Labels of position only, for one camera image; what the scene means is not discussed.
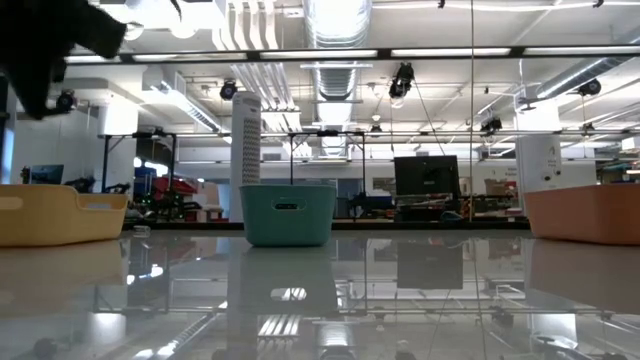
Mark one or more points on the small dark screen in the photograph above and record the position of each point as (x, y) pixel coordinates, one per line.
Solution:
(46, 174)

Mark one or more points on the yellow plastic bin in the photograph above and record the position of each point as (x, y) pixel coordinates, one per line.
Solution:
(50, 215)

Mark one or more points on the red storage box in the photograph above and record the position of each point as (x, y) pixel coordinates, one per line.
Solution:
(172, 187)

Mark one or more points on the white tower fan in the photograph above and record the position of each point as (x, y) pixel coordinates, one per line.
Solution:
(245, 150)

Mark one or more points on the teal plastic bin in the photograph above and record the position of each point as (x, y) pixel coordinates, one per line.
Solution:
(287, 225)

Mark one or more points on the black computer monitor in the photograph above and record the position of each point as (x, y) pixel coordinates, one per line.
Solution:
(426, 175)

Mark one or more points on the white cylinder device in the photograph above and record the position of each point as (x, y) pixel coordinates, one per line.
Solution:
(537, 165)

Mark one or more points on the orange plastic bin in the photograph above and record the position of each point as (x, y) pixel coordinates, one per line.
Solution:
(585, 215)

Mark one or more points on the black ceiling camera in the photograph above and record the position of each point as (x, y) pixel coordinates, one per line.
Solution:
(65, 100)
(590, 87)
(228, 90)
(402, 80)

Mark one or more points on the silver ventilation duct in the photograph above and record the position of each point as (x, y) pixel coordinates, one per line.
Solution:
(337, 75)

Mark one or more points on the black metal table frame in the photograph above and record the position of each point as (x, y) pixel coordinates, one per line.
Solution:
(380, 226)

